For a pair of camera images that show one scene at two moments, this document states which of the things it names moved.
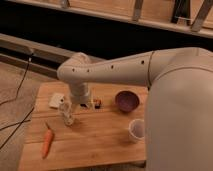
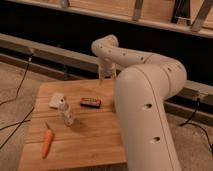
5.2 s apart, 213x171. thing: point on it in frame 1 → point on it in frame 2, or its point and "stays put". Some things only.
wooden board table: (109, 131) stays put
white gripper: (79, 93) → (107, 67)
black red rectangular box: (97, 104) stays put
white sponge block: (56, 99) stays put
